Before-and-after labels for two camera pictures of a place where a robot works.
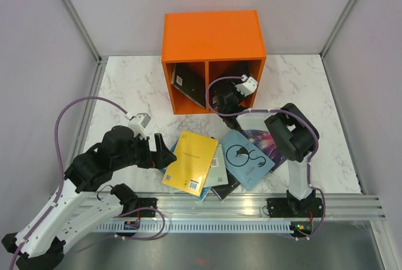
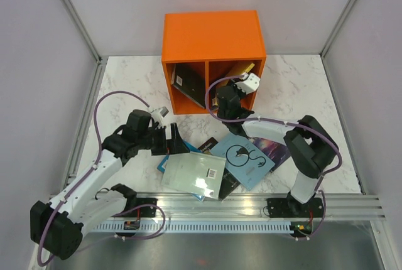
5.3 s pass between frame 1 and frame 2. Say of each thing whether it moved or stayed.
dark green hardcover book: stayed
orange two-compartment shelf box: stayed
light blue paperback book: stayed
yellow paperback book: moved
